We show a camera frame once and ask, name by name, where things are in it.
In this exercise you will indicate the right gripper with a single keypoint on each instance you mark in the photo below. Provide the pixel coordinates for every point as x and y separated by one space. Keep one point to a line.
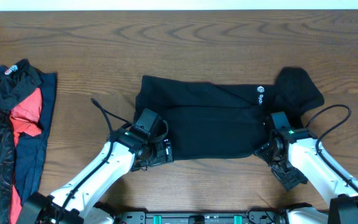
289 178

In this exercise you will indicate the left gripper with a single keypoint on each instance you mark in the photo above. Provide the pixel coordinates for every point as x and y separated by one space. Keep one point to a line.
164 155

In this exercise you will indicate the black t-shirt with white logo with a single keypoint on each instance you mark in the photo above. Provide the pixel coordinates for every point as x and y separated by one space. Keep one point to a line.
214 121

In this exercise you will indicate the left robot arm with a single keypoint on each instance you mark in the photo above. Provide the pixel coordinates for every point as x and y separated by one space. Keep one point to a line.
132 147

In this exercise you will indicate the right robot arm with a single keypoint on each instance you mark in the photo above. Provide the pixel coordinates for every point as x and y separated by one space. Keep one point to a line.
297 156

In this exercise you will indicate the red garment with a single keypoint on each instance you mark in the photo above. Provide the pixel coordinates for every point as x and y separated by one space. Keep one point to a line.
24 118

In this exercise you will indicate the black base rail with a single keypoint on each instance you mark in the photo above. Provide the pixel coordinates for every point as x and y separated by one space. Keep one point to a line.
197 217

